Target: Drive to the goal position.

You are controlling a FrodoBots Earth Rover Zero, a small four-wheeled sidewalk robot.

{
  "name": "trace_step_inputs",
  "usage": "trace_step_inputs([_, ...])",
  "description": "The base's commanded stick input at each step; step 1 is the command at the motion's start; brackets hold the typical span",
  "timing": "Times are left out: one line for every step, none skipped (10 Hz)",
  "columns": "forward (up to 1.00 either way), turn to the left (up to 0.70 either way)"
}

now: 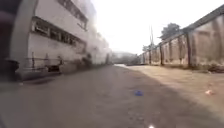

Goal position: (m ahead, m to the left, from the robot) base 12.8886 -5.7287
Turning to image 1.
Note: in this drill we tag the distant building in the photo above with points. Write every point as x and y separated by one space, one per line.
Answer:
124 57

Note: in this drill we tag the blue litter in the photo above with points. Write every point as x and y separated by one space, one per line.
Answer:
138 93

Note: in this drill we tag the brown dirt path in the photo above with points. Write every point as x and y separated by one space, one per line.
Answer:
106 103

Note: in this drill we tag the pole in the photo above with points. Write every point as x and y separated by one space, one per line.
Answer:
151 40

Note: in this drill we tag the large white building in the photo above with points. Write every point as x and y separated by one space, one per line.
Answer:
50 46

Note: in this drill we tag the tree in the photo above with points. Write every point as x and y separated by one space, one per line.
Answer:
170 30

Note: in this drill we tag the orange litter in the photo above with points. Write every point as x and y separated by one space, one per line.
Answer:
209 92

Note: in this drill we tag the weathered wall with pillars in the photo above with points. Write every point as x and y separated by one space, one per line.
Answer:
203 43

